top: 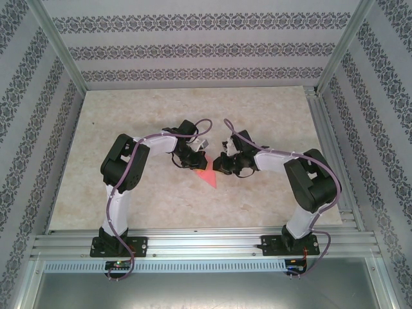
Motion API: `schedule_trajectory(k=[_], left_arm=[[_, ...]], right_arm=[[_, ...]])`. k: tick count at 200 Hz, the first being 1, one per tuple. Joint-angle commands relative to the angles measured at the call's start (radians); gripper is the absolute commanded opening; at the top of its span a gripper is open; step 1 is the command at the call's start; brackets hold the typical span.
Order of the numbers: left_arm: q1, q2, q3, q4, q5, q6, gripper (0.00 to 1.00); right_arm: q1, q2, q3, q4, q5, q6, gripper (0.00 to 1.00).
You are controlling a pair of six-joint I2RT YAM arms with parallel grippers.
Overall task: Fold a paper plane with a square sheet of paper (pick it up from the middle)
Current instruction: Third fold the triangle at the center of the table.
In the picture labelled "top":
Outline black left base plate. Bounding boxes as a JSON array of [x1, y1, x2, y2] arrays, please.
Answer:
[[89, 236, 149, 258]]

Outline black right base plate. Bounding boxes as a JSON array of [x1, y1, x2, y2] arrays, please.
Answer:
[[261, 234, 321, 257]]

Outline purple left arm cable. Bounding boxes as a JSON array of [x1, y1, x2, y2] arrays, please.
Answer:
[[106, 118, 214, 283]]

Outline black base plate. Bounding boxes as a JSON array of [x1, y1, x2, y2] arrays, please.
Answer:
[[261, 234, 321, 257], [89, 236, 149, 258]]

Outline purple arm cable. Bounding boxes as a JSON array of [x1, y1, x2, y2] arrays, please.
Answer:
[[223, 118, 342, 281], [106, 118, 214, 283]]

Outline pink square paper sheet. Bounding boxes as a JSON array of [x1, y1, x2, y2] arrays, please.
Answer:
[[194, 155, 218, 189]]

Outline grey metal base panel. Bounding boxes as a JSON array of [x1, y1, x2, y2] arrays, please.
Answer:
[[19, 257, 397, 309]]

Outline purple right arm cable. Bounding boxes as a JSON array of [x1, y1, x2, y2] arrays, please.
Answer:
[[223, 118, 342, 281]]

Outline aluminium mounting rail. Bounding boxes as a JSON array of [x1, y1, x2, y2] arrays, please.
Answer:
[[30, 227, 377, 258]]

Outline aluminium frame post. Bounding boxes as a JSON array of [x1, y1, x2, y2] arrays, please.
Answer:
[[27, 0, 89, 94], [315, 0, 377, 95]]

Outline aluminium side rail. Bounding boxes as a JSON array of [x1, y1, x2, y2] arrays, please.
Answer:
[[302, 85, 366, 232]]

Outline slotted grey cable duct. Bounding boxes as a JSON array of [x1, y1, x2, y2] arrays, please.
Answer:
[[43, 259, 287, 273]]

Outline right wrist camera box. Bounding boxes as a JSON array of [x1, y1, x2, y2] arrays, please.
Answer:
[[221, 136, 236, 156]]

